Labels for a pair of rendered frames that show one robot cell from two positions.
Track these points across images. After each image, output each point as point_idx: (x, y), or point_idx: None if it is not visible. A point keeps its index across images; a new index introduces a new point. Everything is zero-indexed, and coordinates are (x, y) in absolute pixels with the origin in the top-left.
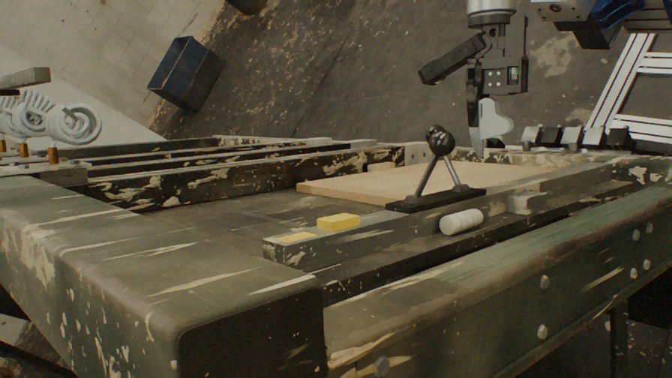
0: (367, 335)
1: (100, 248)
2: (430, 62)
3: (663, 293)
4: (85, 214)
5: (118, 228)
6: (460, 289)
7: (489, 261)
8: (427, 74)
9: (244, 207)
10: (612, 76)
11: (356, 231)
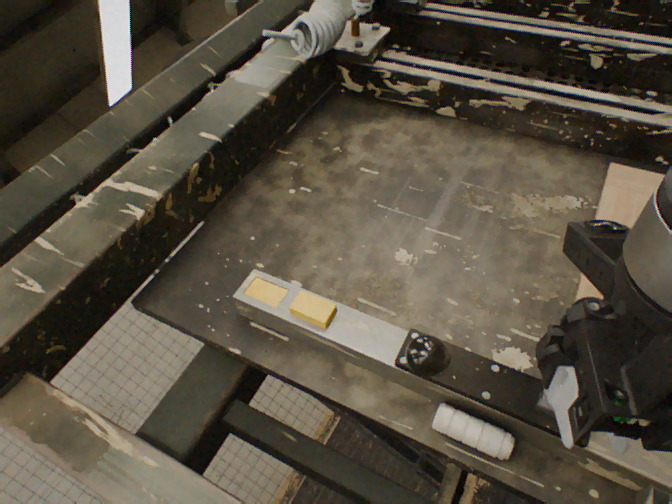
0: (5, 428)
1: (38, 251)
2: (592, 228)
3: None
4: (140, 185)
5: (92, 228)
6: (80, 475)
7: (158, 491)
8: (567, 243)
9: (481, 167)
10: None
11: (310, 332)
